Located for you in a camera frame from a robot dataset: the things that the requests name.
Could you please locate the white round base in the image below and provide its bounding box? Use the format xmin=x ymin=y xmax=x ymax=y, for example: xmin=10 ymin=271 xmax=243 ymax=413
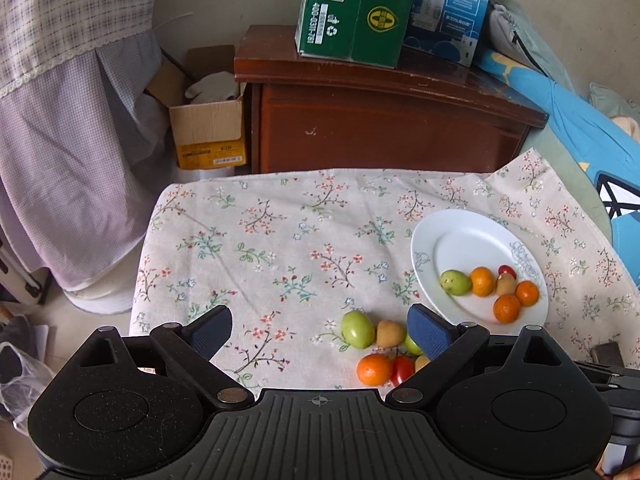
xmin=65 ymin=275 xmax=138 ymax=315

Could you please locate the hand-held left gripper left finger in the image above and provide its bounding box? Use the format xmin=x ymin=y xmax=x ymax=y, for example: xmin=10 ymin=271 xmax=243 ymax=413
xmin=60 ymin=305 xmax=256 ymax=409

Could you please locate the white and black frame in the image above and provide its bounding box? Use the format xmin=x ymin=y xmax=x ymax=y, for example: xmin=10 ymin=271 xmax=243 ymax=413
xmin=0 ymin=235 xmax=51 ymax=306

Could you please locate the checkered cloth with lace trim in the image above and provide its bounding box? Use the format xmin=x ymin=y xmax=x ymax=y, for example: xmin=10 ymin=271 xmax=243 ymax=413
xmin=0 ymin=0 xmax=156 ymax=101

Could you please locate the cardboard box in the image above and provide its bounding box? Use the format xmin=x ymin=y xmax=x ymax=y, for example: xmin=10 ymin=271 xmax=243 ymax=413
xmin=145 ymin=45 xmax=248 ymax=171

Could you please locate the large mandarin orange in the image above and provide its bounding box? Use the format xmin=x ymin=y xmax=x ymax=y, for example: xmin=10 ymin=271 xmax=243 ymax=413
xmin=493 ymin=294 xmax=522 ymax=324

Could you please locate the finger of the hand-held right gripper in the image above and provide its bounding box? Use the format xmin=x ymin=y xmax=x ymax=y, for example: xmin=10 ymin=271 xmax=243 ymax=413
xmin=575 ymin=341 xmax=640 ymax=390

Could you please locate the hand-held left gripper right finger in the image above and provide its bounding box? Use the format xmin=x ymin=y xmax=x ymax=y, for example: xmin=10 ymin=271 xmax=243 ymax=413
xmin=385 ymin=303 xmax=581 ymax=407

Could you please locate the blue printed blanket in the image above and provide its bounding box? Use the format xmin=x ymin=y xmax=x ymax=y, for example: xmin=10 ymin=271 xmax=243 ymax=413
xmin=475 ymin=50 xmax=640 ymax=286

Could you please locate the clear plastic bag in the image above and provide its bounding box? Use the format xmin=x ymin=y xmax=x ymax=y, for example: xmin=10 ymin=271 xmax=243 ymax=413
xmin=0 ymin=342 xmax=56 ymax=423

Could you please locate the floral tablecloth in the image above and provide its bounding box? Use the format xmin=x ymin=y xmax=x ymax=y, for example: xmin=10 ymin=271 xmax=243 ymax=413
xmin=129 ymin=147 xmax=640 ymax=393

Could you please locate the brown wooden nightstand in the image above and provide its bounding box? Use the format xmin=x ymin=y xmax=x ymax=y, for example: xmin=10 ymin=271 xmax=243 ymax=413
xmin=234 ymin=24 xmax=550 ymax=176

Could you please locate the blue and white carton box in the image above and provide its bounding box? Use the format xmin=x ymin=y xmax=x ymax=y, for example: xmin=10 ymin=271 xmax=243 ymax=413
xmin=402 ymin=0 xmax=497 ymax=67

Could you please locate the purple waffle cloth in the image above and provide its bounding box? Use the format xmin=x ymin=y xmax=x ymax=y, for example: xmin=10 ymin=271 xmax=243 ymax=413
xmin=0 ymin=30 xmax=176 ymax=291

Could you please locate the grey zippered pillow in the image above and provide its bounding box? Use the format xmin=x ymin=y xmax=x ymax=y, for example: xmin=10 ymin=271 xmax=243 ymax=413
xmin=487 ymin=0 xmax=576 ymax=96

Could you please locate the green carton box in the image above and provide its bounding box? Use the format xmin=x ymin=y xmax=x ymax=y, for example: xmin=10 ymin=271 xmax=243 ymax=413
xmin=294 ymin=0 xmax=423 ymax=68

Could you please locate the white cloth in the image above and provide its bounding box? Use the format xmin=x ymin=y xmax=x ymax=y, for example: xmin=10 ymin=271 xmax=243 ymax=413
xmin=185 ymin=71 xmax=241 ymax=103

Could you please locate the small spotted green tomato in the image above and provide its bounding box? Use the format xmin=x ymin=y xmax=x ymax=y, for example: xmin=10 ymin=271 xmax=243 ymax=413
xmin=440 ymin=270 xmax=473 ymax=297

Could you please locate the white plate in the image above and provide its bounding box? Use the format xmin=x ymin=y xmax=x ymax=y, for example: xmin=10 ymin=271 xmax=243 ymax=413
xmin=410 ymin=209 xmax=550 ymax=333

